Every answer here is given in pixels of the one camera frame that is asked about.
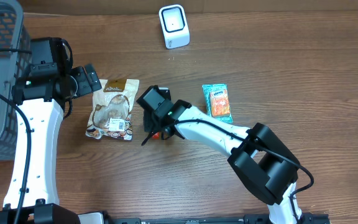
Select teal orange soup packet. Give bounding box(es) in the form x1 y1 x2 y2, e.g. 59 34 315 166
202 83 233 124

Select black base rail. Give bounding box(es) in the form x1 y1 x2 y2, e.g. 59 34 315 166
76 211 331 224

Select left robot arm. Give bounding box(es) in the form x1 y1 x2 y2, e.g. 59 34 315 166
0 37 108 223

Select white barcode scanner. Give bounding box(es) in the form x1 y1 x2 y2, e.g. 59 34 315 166
158 4 190 49

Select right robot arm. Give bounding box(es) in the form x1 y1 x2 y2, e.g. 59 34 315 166
137 85 302 223

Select grey plastic mesh basket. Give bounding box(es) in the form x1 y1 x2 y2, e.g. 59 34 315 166
0 0 32 161

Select white brown snack bag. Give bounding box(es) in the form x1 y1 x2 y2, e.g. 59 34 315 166
85 79 140 141

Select red snack packet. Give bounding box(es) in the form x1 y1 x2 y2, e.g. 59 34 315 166
152 132 161 139

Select orange Kleenex tissue pack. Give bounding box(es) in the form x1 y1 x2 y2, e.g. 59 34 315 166
209 89 231 117

